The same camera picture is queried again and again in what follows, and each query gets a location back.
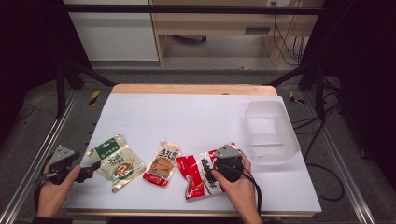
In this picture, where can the black horizontal frame bar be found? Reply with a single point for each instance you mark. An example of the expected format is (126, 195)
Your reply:
(186, 9)

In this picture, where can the wooden desk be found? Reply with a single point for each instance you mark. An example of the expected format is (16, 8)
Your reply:
(214, 21)

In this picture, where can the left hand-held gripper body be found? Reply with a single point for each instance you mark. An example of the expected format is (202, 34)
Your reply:
(61, 155)

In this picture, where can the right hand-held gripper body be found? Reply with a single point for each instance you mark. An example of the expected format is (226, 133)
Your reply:
(229, 163)

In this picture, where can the black curtain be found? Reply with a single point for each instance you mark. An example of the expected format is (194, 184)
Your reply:
(28, 46)
(364, 62)

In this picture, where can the white cabinet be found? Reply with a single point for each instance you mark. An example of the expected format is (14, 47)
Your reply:
(115, 34)

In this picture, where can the yellow and black tape piece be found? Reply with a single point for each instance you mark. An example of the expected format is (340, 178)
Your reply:
(95, 97)
(293, 98)

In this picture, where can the green and cream food packet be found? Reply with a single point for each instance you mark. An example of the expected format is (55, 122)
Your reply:
(120, 165)

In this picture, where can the clear plastic container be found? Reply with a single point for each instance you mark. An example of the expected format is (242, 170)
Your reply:
(271, 133)

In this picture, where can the white table mat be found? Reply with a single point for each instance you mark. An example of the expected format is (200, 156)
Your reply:
(186, 121)

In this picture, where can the person's right hand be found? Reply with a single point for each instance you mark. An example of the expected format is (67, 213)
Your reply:
(241, 194)

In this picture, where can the aluminium rail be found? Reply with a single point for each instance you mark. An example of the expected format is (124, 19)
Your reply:
(34, 158)
(342, 161)

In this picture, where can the person's left hand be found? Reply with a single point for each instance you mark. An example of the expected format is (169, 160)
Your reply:
(53, 197)

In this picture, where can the spouted orange sauce pouch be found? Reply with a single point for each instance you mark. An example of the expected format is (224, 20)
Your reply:
(162, 168)

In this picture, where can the red and white seasoning packet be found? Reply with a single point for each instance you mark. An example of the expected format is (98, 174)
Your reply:
(194, 175)

